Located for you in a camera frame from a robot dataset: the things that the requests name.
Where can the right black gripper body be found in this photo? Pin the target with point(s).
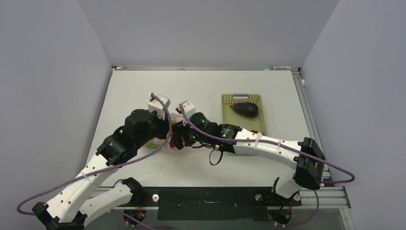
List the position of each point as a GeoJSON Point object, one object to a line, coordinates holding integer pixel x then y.
{"type": "Point", "coordinates": [190, 136]}

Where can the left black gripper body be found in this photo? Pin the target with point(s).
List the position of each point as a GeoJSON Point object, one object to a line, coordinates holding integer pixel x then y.
{"type": "Point", "coordinates": [156, 129]}

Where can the green cabbage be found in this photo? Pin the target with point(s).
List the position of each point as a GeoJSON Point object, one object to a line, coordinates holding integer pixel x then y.
{"type": "Point", "coordinates": [153, 144]}

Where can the clear zip top bag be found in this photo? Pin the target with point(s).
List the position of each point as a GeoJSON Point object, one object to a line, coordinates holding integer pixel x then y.
{"type": "Point", "coordinates": [175, 118]}

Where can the beige plastic basket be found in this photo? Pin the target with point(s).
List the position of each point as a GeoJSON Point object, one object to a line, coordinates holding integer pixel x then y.
{"type": "Point", "coordinates": [230, 117]}

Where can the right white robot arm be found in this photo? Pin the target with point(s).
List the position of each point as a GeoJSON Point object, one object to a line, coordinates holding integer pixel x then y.
{"type": "Point", "coordinates": [302, 157]}

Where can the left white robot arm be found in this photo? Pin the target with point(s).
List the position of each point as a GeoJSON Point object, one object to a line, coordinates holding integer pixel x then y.
{"type": "Point", "coordinates": [73, 208]}

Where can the purple eggplant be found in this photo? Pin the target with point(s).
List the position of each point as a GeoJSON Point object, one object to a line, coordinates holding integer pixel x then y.
{"type": "Point", "coordinates": [248, 110]}

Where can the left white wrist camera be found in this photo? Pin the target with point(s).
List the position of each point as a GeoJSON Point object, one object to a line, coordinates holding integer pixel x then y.
{"type": "Point", "coordinates": [155, 106]}

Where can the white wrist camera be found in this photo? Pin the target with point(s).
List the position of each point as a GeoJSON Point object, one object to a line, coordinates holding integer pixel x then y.
{"type": "Point", "coordinates": [186, 108]}
{"type": "Point", "coordinates": [155, 106]}

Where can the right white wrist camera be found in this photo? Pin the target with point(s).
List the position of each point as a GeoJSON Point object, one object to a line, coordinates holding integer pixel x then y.
{"type": "Point", "coordinates": [186, 108]}

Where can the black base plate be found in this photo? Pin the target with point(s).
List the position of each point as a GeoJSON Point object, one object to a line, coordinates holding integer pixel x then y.
{"type": "Point", "coordinates": [211, 203]}

